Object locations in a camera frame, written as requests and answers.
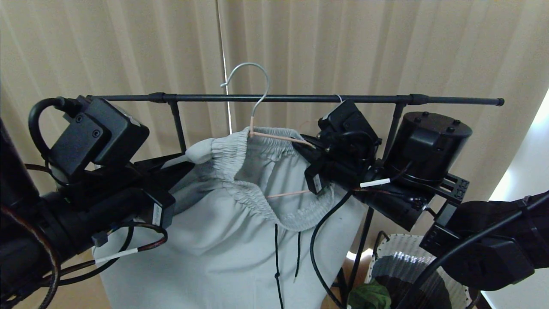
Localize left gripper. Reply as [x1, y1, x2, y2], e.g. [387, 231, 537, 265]
[41, 189, 176, 262]

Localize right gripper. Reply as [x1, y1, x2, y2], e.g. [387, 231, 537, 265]
[302, 146, 429, 232]

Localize pale grey shorts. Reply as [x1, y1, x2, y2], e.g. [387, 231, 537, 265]
[92, 127, 369, 309]

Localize white laundry basket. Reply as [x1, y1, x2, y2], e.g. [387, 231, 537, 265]
[365, 232, 481, 309]

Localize black clothes rack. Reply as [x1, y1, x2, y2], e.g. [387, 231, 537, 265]
[86, 92, 505, 309]

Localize green garment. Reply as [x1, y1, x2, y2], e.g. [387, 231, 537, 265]
[347, 279, 392, 309]

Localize beige curtain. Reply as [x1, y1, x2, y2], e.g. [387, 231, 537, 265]
[0, 0, 549, 262]

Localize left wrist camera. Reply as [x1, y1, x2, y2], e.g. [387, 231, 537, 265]
[47, 95, 151, 185]

